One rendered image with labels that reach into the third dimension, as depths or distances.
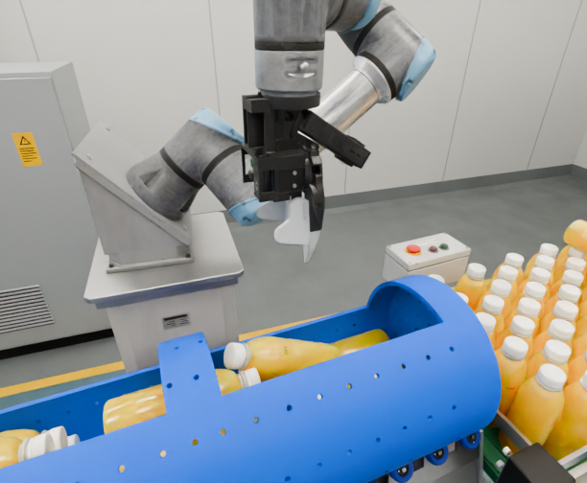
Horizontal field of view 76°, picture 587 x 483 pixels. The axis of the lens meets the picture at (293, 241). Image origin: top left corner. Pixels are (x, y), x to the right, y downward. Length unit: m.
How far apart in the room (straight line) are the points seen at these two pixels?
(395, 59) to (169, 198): 0.53
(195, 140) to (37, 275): 1.61
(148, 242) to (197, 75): 2.40
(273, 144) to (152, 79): 2.73
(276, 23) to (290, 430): 0.45
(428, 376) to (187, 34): 2.87
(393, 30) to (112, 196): 0.64
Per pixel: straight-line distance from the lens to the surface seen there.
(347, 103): 0.81
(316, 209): 0.45
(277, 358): 0.61
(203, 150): 0.79
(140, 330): 0.92
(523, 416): 0.84
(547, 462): 0.81
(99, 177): 0.80
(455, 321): 0.63
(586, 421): 0.86
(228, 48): 3.18
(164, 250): 0.87
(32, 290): 2.33
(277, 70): 0.42
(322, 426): 0.52
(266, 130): 0.44
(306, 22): 0.42
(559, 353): 0.85
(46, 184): 2.05
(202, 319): 0.91
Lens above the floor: 1.61
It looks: 30 degrees down
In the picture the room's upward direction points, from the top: straight up
